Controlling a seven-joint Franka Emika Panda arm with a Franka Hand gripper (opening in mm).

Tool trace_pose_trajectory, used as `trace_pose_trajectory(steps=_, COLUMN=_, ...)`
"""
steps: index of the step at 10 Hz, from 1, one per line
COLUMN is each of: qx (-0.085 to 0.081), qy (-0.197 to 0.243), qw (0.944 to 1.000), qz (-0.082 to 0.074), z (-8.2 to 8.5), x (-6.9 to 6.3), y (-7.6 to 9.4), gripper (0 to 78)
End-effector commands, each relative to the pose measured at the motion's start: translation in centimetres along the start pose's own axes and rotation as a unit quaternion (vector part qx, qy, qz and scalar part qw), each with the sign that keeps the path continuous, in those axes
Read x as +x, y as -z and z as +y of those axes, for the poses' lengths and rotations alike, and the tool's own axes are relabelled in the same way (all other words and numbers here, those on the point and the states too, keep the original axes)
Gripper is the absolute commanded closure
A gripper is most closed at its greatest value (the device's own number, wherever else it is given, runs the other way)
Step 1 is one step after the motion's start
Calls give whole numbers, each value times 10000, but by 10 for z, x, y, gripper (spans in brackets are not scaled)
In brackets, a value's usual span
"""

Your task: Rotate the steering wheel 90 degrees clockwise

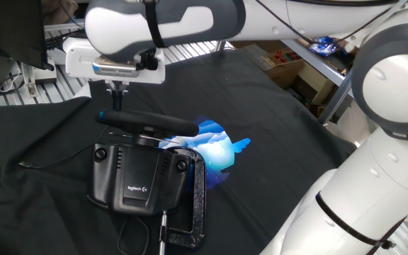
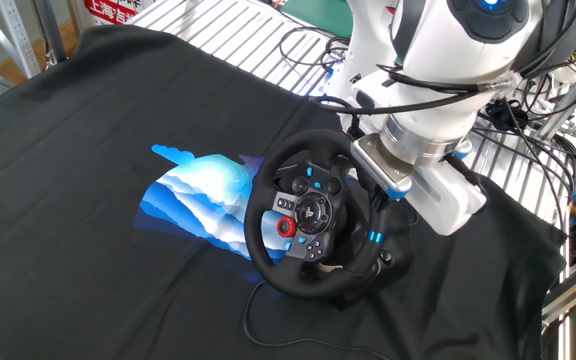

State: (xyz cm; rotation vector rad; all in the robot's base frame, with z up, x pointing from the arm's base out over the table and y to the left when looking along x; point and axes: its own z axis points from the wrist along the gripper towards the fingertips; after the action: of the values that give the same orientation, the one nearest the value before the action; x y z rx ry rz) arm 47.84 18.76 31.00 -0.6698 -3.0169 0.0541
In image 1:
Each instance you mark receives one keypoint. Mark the wooden tray of coloured blocks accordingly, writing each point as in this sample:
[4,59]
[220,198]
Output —
[280,58]

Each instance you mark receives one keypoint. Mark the person in brown top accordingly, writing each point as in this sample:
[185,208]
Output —
[59,10]

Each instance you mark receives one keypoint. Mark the brown cardboard box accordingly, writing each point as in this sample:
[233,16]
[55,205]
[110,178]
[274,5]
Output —
[253,46]

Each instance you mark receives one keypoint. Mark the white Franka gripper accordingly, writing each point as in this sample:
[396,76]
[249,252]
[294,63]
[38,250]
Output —
[78,60]

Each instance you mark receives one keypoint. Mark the black computer keyboard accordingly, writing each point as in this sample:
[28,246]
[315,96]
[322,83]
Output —
[55,42]

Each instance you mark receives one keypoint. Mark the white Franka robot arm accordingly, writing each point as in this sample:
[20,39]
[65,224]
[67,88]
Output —
[384,184]

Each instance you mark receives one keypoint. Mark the black cloth with blue print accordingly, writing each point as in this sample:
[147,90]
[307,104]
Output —
[278,141]

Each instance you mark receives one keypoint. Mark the black metal C-clamp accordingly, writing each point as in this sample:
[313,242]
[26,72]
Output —
[198,187]

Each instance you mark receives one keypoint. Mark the black racing steering wheel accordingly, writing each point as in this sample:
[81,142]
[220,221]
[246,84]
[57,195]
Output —
[126,118]

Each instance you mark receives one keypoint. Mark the aluminium rail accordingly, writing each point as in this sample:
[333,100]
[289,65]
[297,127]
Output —
[62,26]

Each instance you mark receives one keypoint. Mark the black monitor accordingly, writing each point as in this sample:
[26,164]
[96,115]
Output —
[9,28]

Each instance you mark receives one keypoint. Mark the black Logitech wheel base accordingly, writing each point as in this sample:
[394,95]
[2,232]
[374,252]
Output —
[136,177]

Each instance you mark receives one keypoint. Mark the blue plastic bag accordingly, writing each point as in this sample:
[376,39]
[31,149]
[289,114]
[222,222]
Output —
[323,46]

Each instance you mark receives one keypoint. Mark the cream cardboard box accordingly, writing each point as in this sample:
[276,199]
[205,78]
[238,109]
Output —
[314,83]

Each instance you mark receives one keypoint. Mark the white paper sheets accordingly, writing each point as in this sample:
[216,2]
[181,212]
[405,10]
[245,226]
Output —
[57,56]

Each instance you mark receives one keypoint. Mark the silver depth camera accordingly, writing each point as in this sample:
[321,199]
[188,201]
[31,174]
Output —
[115,70]

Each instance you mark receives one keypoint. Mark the grey metal shelf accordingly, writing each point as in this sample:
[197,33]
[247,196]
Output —
[317,60]

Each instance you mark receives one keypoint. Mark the small aluminium bracket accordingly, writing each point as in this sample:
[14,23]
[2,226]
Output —
[30,86]

